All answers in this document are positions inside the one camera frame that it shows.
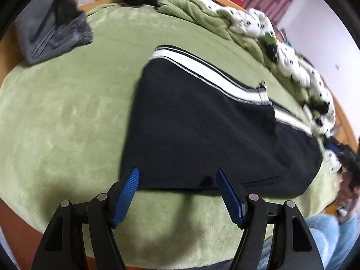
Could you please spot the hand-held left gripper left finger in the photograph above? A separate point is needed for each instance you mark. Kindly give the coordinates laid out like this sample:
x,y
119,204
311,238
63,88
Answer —
x,y
126,199

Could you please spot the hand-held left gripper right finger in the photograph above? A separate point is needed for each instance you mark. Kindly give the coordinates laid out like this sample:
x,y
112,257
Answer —
x,y
229,199

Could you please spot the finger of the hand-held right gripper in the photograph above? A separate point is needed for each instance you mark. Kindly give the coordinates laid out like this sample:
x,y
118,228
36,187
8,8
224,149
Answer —
x,y
333,147

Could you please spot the black pants with white stripes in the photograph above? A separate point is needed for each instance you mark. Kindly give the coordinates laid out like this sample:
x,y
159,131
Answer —
x,y
197,132

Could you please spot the person's right hand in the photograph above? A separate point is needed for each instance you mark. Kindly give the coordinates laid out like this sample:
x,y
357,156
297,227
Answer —
x,y
351,188

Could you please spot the green fleece bed blanket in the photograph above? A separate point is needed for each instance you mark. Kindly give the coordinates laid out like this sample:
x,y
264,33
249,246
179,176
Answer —
x,y
70,118

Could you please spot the teal item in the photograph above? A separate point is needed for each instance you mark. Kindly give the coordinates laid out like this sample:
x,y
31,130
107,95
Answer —
x,y
287,44

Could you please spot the white floral quilt green lining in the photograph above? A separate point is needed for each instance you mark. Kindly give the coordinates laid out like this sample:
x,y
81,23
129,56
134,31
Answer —
x,y
253,25

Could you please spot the grey jeans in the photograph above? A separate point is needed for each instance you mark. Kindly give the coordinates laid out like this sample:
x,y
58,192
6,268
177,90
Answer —
x,y
50,28

